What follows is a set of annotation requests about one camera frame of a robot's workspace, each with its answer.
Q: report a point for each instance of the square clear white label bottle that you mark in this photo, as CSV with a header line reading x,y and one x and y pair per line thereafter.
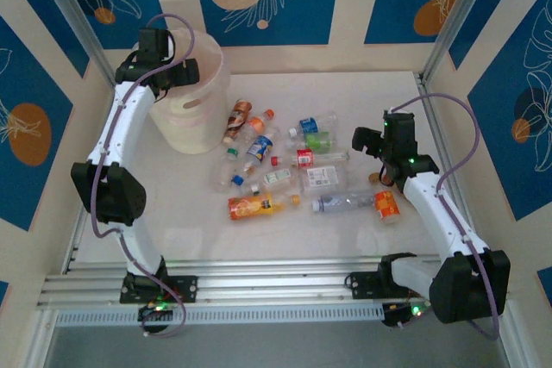
x,y
323,178

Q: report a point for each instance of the green cap clear bottle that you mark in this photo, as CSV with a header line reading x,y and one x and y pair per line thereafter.
x,y
233,153

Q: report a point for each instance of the blue yellow label bottle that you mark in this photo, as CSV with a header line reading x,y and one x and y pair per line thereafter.
x,y
260,147

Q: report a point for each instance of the brown label plastic bottle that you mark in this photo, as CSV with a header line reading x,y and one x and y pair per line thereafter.
x,y
237,120

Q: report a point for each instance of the right aluminium frame post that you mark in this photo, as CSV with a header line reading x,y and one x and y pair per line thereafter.
x,y
457,19

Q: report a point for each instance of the red label red cap bottle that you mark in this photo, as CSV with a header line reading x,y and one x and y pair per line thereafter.
x,y
305,157

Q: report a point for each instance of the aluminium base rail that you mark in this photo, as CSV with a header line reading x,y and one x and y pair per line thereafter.
x,y
267,282

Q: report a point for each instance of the blue cap clear bottle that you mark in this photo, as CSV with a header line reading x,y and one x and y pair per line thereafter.
x,y
224,182

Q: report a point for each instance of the left aluminium frame post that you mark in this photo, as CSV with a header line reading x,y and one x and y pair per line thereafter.
x,y
75,19

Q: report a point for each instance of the orange juice yellow cap bottle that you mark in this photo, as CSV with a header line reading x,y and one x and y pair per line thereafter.
x,y
250,207

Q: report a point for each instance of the small orange label bottle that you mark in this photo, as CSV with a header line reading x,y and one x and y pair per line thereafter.
x,y
386,206

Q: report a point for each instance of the blue label white cap bottle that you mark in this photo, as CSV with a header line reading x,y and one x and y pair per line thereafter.
x,y
309,124

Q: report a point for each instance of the white green label bottle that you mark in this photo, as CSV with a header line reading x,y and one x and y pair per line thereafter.
x,y
276,177

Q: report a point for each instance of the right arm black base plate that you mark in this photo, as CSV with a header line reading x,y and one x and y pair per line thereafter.
x,y
364,284

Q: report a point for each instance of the right aluminium side rail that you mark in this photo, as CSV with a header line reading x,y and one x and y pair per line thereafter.
x,y
433,122

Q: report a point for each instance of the aluminium frame post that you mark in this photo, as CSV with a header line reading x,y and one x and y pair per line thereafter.
x,y
75,19
457,19

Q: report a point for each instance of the orange cap orange label bottle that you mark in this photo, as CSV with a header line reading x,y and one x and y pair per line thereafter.
x,y
257,124

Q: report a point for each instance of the grey blue label clear bottle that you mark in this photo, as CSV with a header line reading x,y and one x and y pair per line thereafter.
x,y
340,202

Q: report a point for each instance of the green label clear bottle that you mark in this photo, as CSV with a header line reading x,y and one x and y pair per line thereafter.
x,y
317,140

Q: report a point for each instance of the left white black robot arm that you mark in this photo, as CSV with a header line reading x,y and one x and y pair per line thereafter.
x,y
129,109

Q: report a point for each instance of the left aluminium side rail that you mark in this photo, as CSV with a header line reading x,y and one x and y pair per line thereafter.
x,y
77,238

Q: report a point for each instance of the white plastic bin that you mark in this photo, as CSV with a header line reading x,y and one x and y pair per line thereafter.
x,y
202,118

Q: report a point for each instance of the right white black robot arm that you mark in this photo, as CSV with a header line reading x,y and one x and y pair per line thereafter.
x,y
435,208

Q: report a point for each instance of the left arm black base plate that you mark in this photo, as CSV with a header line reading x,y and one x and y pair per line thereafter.
x,y
185,288

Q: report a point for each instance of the aluminium side rail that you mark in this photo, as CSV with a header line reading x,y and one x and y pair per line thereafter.
x,y
77,238
433,122

